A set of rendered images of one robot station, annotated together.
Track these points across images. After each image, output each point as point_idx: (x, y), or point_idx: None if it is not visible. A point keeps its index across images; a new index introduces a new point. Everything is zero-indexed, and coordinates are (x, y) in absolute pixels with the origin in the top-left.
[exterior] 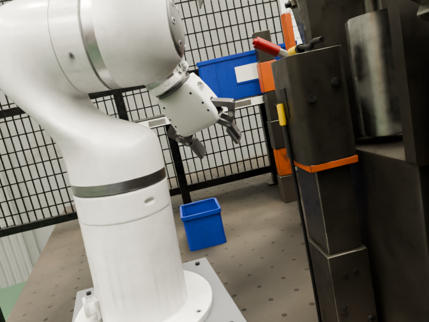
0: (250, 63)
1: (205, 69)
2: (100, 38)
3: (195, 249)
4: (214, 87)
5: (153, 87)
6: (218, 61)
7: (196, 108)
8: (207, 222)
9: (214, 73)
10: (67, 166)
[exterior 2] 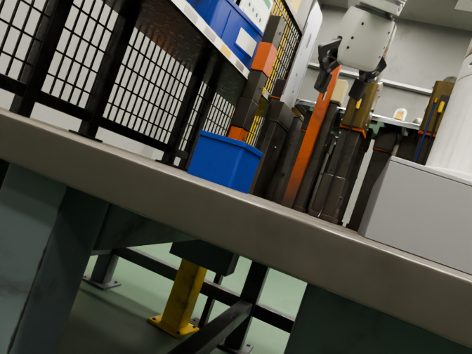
0: (250, 36)
1: (225, 4)
2: None
3: (233, 187)
4: (220, 29)
5: (392, 1)
6: (236, 8)
7: (378, 48)
8: (252, 161)
9: (227, 17)
10: None
